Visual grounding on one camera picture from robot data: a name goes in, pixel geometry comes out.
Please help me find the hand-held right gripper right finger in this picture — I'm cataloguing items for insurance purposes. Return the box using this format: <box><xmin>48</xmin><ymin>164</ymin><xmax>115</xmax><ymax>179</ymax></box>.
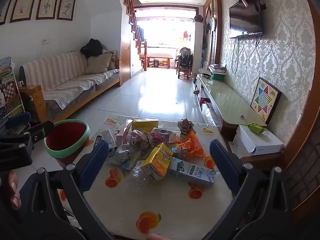
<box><xmin>202</xmin><ymin>139</ymin><xmax>293</xmax><ymax>240</ymax></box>

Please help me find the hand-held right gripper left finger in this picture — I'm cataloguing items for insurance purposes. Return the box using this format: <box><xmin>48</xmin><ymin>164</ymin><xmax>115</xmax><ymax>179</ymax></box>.
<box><xmin>20</xmin><ymin>140</ymin><xmax>113</xmax><ymax>240</ymax></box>

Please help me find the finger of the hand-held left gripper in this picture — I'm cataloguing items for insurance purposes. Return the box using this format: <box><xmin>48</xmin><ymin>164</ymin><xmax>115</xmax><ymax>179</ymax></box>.
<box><xmin>7</xmin><ymin>112</ymin><xmax>32</xmax><ymax>127</ymax></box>
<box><xmin>15</xmin><ymin>120</ymin><xmax>54</xmax><ymax>144</ymax></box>

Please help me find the red bin with green rim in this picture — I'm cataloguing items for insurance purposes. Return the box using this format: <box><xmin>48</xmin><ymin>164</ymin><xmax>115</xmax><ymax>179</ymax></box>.
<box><xmin>43</xmin><ymin>119</ymin><xmax>91</xmax><ymax>159</ymax></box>

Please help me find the silver foil bag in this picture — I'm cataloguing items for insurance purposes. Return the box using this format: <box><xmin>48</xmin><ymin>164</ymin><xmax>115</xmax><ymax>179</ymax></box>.
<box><xmin>107</xmin><ymin>145</ymin><xmax>143</xmax><ymax>167</ymax></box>

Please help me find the silver blister pack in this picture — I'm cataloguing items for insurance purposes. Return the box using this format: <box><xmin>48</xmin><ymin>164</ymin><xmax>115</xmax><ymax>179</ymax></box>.
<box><xmin>99</xmin><ymin>129</ymin><xmax>114</xmax><ymax>147</ymax></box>

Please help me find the white toothpaste box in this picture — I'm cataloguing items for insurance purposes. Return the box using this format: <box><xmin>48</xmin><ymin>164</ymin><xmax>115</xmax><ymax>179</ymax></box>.
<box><xmin>168</xmin><ymin>157</ymin><xmax>217</xmax><ymax>188</ymax></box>

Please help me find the orange plastic bag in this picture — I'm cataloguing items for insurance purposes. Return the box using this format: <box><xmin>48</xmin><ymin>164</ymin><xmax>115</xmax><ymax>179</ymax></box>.
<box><xmin>175</xmin><ymin>131</ymin><xmax>215</xmax><ymax>169</ymax></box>

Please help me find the pink and white carton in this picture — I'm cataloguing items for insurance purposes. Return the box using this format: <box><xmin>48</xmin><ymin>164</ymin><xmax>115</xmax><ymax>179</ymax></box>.
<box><xmin>115</xmin><ymin>120</ymin><xmax>134</xmax><ymax>147</ymax></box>

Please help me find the clear plastic bottle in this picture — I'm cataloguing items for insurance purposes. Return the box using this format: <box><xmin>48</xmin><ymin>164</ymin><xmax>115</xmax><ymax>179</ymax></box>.
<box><xmin>126</xmin><ymin>160</ymin><xmax>153</xmax><ymax>187</ymax></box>

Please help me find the printed paper ball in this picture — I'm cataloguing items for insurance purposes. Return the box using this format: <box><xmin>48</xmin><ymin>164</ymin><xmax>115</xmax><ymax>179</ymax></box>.
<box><xmin>177</xmin><ymin>119</ymin><xmax>195</xmax><ymax>135</ymax></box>

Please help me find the yellow drink carton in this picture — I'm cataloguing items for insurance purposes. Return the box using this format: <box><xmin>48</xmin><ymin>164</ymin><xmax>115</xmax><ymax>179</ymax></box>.
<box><xmin>140</xmin><ymin>142</ymin><xmax>173</xmax><ymax>180</ymax></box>

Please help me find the yellow tissue box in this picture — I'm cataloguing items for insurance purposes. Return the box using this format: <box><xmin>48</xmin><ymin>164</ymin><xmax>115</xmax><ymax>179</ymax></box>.
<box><xmin>131</xmin><ymin>119</ymin><xmax>159</xmax><ymax>130</ymax></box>

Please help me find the person's left hand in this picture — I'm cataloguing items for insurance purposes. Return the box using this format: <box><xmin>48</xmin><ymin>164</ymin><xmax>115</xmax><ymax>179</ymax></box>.
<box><xmin>0</xmin><ymin>169</ymin><xmax>22</xmax><ymax>211</ymax></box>

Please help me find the picture book rack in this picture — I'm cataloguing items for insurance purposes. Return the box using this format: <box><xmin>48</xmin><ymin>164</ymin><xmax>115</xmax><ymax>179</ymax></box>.
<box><xmin>0</xmin><ymin>56</ymin><xmax>32</xmax><ymax>135</ymax></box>

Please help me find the white cardboard box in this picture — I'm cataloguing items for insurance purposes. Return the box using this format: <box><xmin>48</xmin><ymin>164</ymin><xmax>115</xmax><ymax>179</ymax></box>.
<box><xmin>228</xmin><ymin>124</ymin><xmax>285</xmax><ymax>159</ymax></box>

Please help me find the green packet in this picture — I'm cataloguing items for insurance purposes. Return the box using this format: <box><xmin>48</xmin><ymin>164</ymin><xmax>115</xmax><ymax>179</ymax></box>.
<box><xmin>246</xmin><ymin>122</ymin><xmax>265</xmax><ymax>135</ymax></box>

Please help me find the silver plastic film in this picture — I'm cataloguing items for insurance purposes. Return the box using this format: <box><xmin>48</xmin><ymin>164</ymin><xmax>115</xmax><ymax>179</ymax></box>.
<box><xmin>204</xmin><ymin>107</ymin><xmax>223</xmax><ymax>128</ymax></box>

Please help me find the wooden sofa with striped cover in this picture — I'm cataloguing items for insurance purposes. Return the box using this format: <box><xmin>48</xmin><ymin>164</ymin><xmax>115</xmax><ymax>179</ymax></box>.
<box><xmin>19</xmin><ymin>51</ymin><xmax>123</xmax><ymax>124</ymax></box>

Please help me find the long low television cabinet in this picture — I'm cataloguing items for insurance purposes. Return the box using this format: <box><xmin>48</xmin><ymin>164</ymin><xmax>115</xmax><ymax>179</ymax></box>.
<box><xmin>192</xmin><ymin>74</ymin><xmax>268</xmax><ymax>140</ymax></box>

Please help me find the fruit printed tablecloth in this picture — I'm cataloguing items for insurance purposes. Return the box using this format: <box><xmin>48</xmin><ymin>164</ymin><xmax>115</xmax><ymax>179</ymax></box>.
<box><xmin>59</xmin><ymin>115</ymin><xmax>237</xmax><ymax>240</ymax></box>

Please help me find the star checkers game board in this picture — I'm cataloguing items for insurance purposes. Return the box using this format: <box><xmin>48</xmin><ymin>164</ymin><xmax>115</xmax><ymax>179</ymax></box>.
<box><xmin>250</xmin><ymin>77</ymin><xmax>282</xmax><ymax>125</ymax></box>

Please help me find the brown woven seat cushion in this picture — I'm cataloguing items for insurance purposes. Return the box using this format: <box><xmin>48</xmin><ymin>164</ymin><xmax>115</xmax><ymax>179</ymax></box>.
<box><xmin>285</xmin><ymin>140</ymin><xmax>320</xmax><ymax>205</ymax></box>

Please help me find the beige pillow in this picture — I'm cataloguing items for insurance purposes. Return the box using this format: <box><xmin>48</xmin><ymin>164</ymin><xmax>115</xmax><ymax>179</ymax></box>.
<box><xmin>84</xmin><ymin>53</ymin><xmax>113</xmax><ymax>75</ymax></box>

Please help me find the black clothes pile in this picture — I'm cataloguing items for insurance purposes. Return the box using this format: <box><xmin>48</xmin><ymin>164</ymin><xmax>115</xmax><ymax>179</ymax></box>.
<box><xmin>80</xmin><ymin>38</ymin><xmax>103</xmax><ymax>59</ymax></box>

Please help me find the stack of magazines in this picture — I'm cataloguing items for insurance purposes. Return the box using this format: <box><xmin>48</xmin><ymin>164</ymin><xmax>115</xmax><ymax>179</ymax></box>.
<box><xmin>207</xmin><ymin>64</ymin><xmax>228</xmax><ymax>74</ymax></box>

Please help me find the patterned pillow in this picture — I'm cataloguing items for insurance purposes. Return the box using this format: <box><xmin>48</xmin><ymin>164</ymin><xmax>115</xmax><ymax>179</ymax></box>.
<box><xmin>104</xmin><ymin>50</ymin><xmax>118</xmax><ymax>71</ymax></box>

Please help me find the framed botanical picture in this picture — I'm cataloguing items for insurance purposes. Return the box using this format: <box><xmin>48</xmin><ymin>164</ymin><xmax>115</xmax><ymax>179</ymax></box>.
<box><xmin>57</xmin><ymin>0</ymin><xmax>78</xmax><ymax>21</ymax></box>
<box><xmin>9</xmin><ymin>0</ymin><xmax>42</xmax><ymax>23</ymax></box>
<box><xmin>36</xmin><ymin>0</ymin><xmax>62</xmax><ymax>20</ymax></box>
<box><xmin>0</xmin><ymin>0</ymin><xmax>12</xmax><ymax>26</ymax></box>

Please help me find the wooden chair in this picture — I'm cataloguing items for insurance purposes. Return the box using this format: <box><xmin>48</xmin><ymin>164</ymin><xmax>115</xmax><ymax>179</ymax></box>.
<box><xmin>176</xmin><ymin>47</ymin><xmax>193</xmax><ymax>80</ymax></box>

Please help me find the low wooden bench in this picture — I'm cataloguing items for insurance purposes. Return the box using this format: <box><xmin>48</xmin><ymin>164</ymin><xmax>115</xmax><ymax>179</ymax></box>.
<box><xmin>147</xmin><ymin>56</ymin><xmax>173</xmax><ymax>69</ymax></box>

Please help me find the wooden staircase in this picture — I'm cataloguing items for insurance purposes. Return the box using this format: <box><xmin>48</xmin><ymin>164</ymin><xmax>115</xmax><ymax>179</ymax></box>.
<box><xmin>119</xmin><ymin>0</ymin><xmax>148</xmax><ymax>72</ymax></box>

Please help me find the black television cable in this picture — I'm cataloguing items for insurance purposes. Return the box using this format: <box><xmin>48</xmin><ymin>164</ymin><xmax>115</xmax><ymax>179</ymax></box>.
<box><xmin>231</xmin><ymin>36</ymin><xmax>262</xmax><ymax>74</ymax></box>

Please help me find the wall television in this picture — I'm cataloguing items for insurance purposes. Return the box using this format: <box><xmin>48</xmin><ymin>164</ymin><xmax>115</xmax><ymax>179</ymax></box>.
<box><xmin>229</xmin><ymin>0</ymin><xmax>263</xmax><ymax>39</ymax></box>

